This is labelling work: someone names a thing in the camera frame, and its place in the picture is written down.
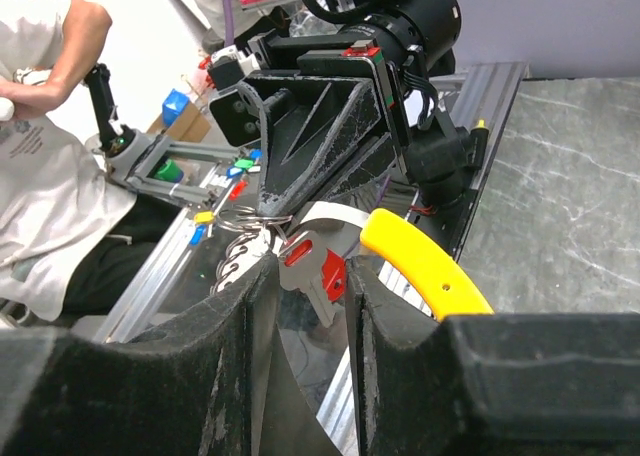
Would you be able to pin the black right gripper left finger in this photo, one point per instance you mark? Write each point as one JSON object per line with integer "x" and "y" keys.
{"x": 195, "y": 385}

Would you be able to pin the silver key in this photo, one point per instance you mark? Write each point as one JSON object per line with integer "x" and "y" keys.
{"x": 310, "y": 271}

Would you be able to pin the yellow tipped tool on rail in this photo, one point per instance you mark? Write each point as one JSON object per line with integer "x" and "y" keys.
{"x": 479, "y": 134}

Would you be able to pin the person in white shirt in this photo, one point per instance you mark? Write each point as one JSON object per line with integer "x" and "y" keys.
{"x": 71, "y": 240}

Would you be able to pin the large keyring with yellow handle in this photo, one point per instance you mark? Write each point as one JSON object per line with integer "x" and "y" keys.
{"x": 307, "y": 264}

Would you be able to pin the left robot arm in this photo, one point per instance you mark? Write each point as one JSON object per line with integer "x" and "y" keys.
{"x": 435, "y": 153}

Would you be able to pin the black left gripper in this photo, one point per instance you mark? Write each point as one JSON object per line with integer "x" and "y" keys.
{"x": 325, "y": 108}

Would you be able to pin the red key tag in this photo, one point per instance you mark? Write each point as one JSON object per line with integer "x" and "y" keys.
{"x": 330, "y": 276}

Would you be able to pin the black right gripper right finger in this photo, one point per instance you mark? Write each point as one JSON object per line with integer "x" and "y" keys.
{"x": 508, "y": 384}

